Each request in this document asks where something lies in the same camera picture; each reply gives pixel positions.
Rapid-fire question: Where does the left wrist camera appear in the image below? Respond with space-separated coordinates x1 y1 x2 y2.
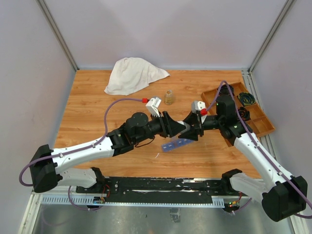
146 97 161 117

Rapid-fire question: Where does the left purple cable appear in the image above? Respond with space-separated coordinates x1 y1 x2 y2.
19 97 149 187

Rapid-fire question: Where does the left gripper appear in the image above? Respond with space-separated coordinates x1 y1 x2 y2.
134 110 186 144

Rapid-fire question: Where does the purple cable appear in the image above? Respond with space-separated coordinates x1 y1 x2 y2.
19 97 149 187
201 80 312 219

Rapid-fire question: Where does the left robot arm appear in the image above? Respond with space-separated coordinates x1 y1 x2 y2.
30 111 190 193

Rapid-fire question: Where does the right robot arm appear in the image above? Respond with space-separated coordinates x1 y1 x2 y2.
180 96 311 222

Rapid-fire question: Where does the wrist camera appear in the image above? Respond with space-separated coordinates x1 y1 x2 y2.
191 100 207 115
146 97 161 117

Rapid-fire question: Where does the blue weekly pill organizer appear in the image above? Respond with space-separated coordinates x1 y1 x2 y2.
161 138 194 153

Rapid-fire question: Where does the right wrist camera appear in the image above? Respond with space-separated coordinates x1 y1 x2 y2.
191 100 207 115

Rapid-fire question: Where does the clear glass pill bottle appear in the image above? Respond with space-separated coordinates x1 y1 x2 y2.
164 90 175 105

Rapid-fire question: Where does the green black cup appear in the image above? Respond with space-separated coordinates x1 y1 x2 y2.
237 92 255 107

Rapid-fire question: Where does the black cup far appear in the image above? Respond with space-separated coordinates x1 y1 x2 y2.
219 84 234 96

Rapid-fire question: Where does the white cloth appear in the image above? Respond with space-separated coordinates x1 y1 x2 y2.
104 57 170 96

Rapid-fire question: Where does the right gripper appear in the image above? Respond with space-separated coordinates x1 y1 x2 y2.
178 110 224 140

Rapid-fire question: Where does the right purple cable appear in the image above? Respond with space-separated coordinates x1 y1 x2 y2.
201 80 312 219

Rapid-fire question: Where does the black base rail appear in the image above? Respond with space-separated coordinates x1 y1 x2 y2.
41 177 246 209

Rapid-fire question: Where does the white cap pill bottle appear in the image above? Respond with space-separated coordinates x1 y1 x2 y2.
178 121 191 134

